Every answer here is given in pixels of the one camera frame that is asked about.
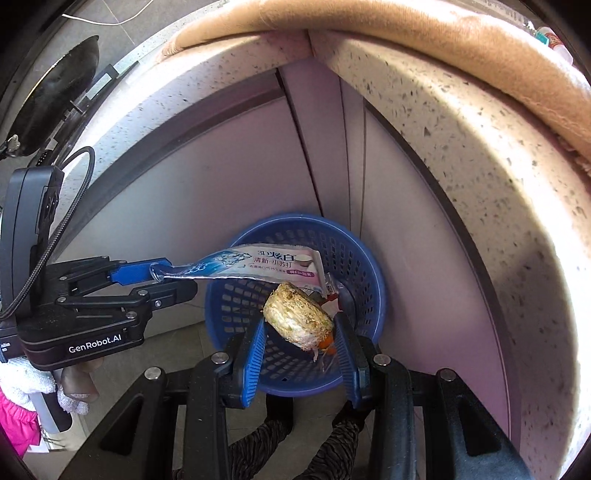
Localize corn cob piece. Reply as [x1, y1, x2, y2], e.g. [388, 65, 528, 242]
[263, 282, 335, 352]

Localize blue white toothpaste tube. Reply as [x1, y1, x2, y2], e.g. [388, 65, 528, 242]
[149, 243, 329, 297]

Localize orange peel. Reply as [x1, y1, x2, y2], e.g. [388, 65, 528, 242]
[318, 333, 337, 355]

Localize red snack bag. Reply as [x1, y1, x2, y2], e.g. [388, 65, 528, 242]
[325, 273, 344, 302]

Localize red white yogurt cup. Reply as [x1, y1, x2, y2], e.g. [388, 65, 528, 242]
[536, 26, 573, 65]

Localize pink left sleeve forearm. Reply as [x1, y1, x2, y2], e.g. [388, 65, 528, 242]
[0, 392, 41, 457]

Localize blue trash basket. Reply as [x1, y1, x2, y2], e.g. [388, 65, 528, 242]
[205, 214, 387, 397]

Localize white gloved left hand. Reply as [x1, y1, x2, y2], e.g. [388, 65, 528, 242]
[1, 357, 104, 415]

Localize black frying pan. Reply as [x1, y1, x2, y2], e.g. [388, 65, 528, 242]
[1, 35, 100, 160]

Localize beige towel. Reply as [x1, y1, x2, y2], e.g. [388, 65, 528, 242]
[162, 1, 590, 171]

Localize white charger cable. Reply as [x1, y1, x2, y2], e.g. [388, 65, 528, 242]
[59, 0, 157, 27]

